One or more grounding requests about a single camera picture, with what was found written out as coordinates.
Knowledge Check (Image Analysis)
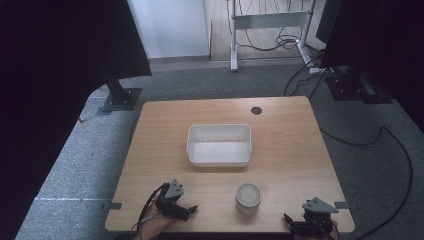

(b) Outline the black curtain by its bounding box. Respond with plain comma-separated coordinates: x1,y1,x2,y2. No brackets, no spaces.
315,0,424,134
0,0,153,240

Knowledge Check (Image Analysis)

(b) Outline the white power strip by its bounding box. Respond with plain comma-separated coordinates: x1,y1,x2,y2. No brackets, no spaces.
308,66,334,75

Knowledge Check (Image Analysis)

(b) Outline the black metal stand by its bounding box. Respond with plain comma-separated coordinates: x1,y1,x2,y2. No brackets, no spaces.
98,61,143,113
324,65,394,105

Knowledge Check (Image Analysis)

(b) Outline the person's right hand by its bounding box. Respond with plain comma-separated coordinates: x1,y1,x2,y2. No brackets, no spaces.
327,219,340,240

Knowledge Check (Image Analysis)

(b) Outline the grey tape mark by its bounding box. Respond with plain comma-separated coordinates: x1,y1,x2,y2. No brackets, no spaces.
333,201,360,212
100,201,123,212

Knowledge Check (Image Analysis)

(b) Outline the long black floor cable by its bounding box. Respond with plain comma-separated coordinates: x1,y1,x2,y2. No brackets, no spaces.
319,126,415,240

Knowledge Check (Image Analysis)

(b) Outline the person's left hand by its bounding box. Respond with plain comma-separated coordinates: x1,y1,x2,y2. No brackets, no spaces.
134,202,178,240

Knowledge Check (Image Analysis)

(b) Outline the white plastic bin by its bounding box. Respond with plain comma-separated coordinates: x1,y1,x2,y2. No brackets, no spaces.
185,123,253,168

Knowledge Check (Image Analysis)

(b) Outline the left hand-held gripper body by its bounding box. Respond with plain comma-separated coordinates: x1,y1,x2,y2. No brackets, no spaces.
155,178,185,218

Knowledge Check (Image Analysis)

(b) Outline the white desk frame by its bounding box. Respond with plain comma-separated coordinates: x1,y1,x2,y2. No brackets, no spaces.
228,0,318,73

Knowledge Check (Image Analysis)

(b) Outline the black power cable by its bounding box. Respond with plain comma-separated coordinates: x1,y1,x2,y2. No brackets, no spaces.
282,49,327,100

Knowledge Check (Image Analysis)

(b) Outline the bundle of black cables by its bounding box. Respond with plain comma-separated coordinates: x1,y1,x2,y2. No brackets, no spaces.
226,0,323,54

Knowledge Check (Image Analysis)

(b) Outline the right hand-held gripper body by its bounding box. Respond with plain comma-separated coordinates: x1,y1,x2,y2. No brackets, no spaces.
301,196,340,240

